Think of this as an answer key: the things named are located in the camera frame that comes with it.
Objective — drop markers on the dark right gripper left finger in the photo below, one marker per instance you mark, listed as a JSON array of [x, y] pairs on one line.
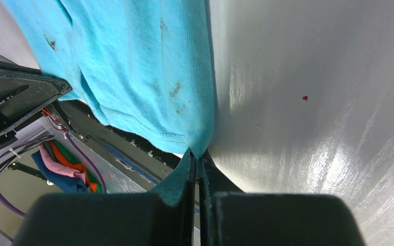
[[160, 216]]

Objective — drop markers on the teal t-shirt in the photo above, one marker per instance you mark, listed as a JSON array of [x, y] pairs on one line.
[[141, 66]]

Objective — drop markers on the colourful cloth pile below table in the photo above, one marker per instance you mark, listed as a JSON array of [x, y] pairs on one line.
[[60, 167]]

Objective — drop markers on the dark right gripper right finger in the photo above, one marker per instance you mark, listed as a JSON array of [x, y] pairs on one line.
[[230, 216]]

